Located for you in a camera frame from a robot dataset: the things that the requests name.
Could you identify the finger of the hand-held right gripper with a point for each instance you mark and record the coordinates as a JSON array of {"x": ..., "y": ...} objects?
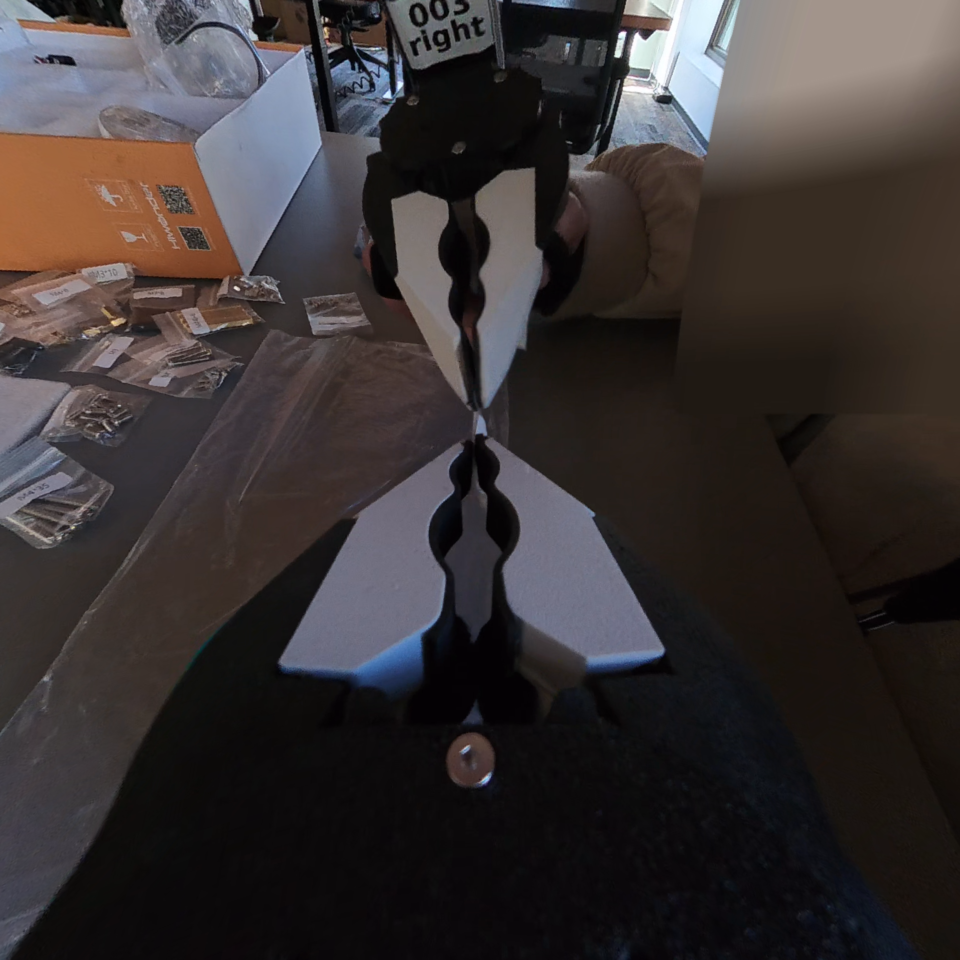
[
  {"x": 514, "y": 255},
  {"x": 420, "y": 255}
]

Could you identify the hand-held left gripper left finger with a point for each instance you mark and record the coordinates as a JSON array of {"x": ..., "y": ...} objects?
[{"x": 360, "y": 600}]

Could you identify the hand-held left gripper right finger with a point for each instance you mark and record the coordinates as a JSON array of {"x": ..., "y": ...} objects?
[{"x": 577, "y": 600}]

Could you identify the person's right forearm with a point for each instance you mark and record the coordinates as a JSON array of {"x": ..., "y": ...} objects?
[{"x": 645, "y": 232}]

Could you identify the person's right hand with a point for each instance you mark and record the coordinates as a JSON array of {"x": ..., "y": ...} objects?
[{"x": 576, "y": 217}]

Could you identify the black chair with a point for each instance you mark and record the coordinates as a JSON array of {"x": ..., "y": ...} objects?
[{"x": 600, "y": 75}]

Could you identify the large clear plastic bag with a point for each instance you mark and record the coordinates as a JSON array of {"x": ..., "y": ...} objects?
[{"x": 262, "y": 465}]

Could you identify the bubble wrap bundle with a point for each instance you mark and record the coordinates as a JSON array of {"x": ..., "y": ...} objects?
[{"x": 187, "y": 52}]

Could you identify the plastic wrapped round part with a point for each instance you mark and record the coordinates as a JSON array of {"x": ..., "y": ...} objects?
[{"x": 146, "y": 124}]

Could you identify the pile of clear hardware packets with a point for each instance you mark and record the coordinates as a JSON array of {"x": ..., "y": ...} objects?
[{"x": 97, "y": 416}]

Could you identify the orange cardboard box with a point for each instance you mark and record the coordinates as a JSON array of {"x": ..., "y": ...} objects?
[{"x": 90, "y": 202}]

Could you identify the white foam sheet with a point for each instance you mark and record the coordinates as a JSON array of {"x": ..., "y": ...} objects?
[{"x": 30, "y": 409}]

